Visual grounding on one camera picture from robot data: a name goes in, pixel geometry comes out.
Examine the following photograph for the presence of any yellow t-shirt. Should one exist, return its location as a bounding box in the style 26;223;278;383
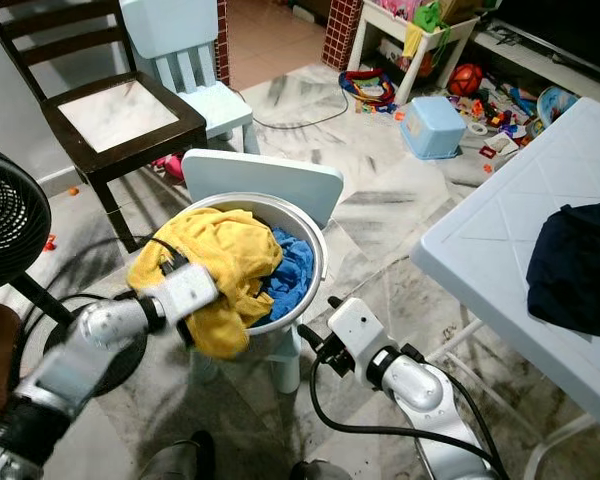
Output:
125;207;283;361

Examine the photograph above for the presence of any navy garment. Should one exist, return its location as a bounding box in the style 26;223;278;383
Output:
526;200;600;341

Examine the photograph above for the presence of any blue cloth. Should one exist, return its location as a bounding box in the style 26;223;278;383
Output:
258;226;316;323

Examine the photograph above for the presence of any white round basin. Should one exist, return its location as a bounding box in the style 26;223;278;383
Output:
175;192;329;336

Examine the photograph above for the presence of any grey robot right leg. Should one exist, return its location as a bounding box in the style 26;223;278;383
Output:
288;460;351;480

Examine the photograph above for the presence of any grey robot leg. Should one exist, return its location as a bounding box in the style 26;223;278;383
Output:
138;432;216;480
288;460;351;480

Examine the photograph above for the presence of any light blue child chair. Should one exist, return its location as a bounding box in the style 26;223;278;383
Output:
182;148;345;395
118;0;256;156

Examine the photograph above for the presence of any grey robot left leg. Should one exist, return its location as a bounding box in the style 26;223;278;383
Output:
138;432;216;480

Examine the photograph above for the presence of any light blue storage box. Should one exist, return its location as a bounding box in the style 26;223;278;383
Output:
400;95;468;161

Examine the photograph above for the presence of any white plastic table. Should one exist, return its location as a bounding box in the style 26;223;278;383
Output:
410;97;600;476

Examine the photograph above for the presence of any white toy shelf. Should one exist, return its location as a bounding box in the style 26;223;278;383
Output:
345;0;481;107

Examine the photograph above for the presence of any orange basketball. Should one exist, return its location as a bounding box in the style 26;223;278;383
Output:
447;63;484;97

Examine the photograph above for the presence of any red brick pillar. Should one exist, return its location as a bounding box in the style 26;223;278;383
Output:
322;0;363;73

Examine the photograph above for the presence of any small yellow cloth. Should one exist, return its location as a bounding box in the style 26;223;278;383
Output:
402;22;426;59

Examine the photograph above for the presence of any black floor fan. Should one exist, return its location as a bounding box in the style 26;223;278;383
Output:
0;143;153;399

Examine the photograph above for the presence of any dark wooden chair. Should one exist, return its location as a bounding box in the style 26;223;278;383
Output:
0;0;209;253

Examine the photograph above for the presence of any green toy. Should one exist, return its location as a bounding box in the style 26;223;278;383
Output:
412;0;451;33

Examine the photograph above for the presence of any black television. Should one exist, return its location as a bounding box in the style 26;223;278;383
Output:
485;0;600;61

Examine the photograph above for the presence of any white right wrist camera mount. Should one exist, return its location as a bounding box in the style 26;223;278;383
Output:
328;297;391;386

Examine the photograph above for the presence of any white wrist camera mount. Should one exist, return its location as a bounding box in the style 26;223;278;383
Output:
328;297;391;386
160;262;221;326

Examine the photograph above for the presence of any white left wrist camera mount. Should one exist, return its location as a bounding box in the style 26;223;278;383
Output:
160;262;221;326

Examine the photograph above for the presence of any black floor power cord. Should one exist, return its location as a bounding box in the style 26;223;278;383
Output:
250;88;351;131

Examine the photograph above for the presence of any colourful toy ring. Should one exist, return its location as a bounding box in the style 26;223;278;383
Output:
337;68;399;114

